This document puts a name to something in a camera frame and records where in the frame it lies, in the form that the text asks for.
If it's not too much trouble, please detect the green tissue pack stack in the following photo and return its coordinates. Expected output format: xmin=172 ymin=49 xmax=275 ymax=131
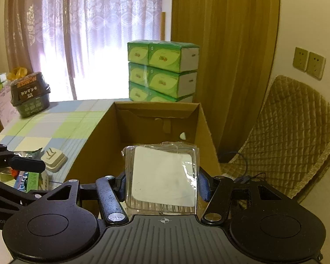
xmin=127 ymin=40 xmax=200 ymax=103

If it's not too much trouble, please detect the quilted brown chair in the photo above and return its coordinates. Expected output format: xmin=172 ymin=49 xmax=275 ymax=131
xmin=220 ymin=75 xmax=330 ymax=202

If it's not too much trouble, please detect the checkered tablecloth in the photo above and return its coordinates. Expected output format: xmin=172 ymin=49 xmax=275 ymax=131
xmin=0 ymin=98 xmax=130 ymax=264

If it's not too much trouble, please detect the silver foil bag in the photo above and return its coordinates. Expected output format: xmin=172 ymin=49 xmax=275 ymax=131
xmin=13 ymin=148 xmax=44 ymax=160

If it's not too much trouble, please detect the brown wooden door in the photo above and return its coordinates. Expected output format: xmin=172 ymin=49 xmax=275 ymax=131
xmin=171 ymin=0 xmax=280 ymax=163

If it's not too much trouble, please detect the brown cardboard box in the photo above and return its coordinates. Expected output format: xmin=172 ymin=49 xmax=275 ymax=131
xmin=67 ymin=101 xmax=222 ymax=218

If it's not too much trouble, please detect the sheer purple curtain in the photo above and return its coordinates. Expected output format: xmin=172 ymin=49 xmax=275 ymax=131
xmin=5 ymin=0 xmax=162 ymax=101

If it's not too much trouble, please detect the double wall socket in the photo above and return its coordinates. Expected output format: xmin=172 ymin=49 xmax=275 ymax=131
xmin=293 ymin=47 xmax=326 ymax=81

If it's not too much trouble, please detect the blue floss pick box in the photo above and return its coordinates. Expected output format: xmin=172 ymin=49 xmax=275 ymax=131
xmin=14 ymin=171 xmax=40 ymax=193

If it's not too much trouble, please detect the clear plastic clamshell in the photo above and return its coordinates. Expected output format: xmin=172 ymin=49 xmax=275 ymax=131
xmin=123 ymin=142 xmax=199 ymax=215

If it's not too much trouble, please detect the white power adapter plug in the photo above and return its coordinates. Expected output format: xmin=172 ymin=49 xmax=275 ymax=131
xmin=41 ymin=147 xmax=68 ymax=173

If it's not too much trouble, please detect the green spray medicine box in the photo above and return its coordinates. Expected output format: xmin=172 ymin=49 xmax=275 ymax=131
xmin=38 ymin=171 xmax=49 ymax=191

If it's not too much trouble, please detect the dark green food container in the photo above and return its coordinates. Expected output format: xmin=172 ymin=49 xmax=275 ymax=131
xmin=11 ymin=71 xmax=50 ymax=118

